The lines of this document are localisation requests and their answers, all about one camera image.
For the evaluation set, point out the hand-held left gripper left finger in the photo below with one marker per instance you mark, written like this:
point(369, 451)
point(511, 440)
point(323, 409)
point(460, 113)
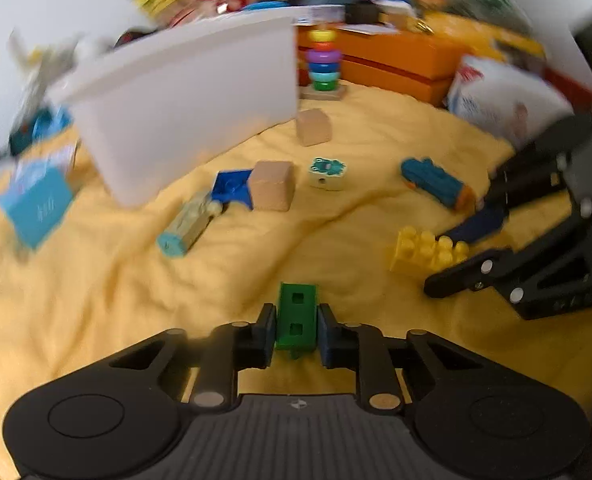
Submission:
point(268, 332)

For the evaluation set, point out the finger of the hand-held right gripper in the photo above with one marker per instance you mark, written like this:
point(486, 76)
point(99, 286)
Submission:
point(476, 222)
point(456, 280)

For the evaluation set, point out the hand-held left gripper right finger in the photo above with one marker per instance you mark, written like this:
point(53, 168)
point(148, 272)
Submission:
point(326, 335)

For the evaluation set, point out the green building brick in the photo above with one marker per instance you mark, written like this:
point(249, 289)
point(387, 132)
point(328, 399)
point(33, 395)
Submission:
point(296, 320)

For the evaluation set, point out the long yellow building brick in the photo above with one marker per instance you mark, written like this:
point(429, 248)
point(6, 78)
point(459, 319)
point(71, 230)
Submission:
point(416, 255)

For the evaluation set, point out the blue orange toy vehicle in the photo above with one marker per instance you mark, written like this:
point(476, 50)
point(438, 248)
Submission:
point(436, 180)

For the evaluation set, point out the white translucent plastic bin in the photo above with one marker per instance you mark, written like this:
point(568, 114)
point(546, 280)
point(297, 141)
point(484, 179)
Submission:
point(186, 100)

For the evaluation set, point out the white snack bag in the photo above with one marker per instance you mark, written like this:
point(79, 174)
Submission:
point(496, 100)

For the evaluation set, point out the pale cylinder toy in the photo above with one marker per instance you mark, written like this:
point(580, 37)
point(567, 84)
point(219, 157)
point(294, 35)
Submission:
point(186, 227)

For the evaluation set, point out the yellow cloth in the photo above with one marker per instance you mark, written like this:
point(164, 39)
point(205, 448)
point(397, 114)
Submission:
point(126, 310)

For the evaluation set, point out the wooden cube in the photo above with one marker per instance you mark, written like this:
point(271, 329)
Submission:
point(313, 127)
point(273, 187)

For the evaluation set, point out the blue building brick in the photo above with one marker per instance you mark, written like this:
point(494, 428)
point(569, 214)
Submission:
point(231, 187)

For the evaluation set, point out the white block with teal print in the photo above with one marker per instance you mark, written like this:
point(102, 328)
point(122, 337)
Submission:
point(328, 172)

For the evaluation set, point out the orange box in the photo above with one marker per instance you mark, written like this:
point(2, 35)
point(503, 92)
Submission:
point(391, 55)

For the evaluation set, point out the small black object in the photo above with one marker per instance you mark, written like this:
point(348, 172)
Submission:
point(362, 12)

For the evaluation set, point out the blue tissue box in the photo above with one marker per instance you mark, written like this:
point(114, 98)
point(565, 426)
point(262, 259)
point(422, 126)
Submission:
point(36, 205)

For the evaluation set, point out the light blue plastic piece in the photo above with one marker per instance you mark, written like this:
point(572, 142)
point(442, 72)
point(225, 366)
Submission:
point(266, 5)

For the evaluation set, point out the blue plastic clip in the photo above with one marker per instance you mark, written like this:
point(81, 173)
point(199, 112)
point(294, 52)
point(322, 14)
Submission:
point(51, 122)

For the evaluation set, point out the white plush toy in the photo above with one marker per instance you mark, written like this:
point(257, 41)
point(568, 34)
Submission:
point(41, 70)

